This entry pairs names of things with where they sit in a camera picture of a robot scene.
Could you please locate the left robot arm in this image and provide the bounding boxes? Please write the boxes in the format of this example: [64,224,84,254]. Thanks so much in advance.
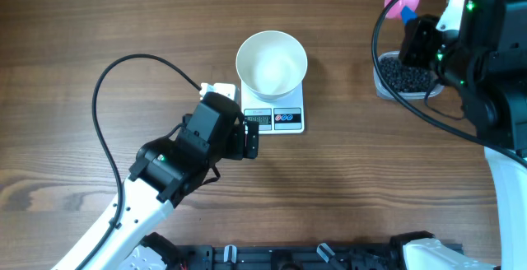
[55,92,259,269]

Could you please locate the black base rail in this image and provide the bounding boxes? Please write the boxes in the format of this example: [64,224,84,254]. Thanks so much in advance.
[177,244,407,270]

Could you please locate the white digital kitchen scale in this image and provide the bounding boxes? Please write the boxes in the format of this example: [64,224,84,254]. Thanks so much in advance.
[241,84,305,135]

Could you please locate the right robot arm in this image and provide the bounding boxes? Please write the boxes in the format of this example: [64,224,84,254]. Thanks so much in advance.
[399,0,526,269]

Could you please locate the white bowl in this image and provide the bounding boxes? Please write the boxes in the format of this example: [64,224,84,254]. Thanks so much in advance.
[236,30,308,100]

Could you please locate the black beans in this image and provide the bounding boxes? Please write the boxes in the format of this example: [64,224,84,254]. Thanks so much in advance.
[380,57,434,93]

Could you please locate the left black cable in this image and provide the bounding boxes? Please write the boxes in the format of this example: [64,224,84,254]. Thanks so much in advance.
[73,53,203,270]

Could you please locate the clear plastic container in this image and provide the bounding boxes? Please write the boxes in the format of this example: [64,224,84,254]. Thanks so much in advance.
[378,51,444,100]

